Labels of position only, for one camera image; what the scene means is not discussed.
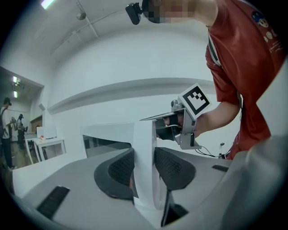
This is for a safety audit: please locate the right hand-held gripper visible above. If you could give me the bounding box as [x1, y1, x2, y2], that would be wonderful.
[139, 83, 213, 150]

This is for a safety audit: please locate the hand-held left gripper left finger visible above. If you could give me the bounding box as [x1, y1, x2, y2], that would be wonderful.
[21, 147, 158, 230]

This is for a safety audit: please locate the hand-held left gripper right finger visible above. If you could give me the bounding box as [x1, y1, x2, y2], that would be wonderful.
[154, 147, 234, 230]

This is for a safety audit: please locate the white box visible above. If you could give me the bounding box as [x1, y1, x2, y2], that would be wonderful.
[80, 120, 163, 211]

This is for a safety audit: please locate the person's right forearm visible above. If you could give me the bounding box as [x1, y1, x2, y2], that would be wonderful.
[194, 101, 242, 138]

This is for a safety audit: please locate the person's right hand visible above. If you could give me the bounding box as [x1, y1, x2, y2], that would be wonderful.
[156, 115, 183, 142]

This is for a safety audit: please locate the large white table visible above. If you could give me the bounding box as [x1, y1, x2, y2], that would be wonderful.
[12, 146, 135, 196]

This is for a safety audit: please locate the white side table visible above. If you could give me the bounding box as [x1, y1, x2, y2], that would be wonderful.
[24, 137, 68, 165]

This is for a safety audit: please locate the red t-shirt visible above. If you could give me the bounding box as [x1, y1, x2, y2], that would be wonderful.
[205, 0, 288, 160]

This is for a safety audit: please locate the person's head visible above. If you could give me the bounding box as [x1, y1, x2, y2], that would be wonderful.
[141, 0, 219, 28]

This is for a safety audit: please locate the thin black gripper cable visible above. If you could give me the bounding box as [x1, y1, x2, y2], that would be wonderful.
[195, 142, 232, 159]

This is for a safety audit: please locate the striped shoulder strap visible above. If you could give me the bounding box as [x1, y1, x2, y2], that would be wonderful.
[207, 36, 223, 68]

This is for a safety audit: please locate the black head camera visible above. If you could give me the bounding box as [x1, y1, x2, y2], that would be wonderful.
[125, 2, 144, 26]

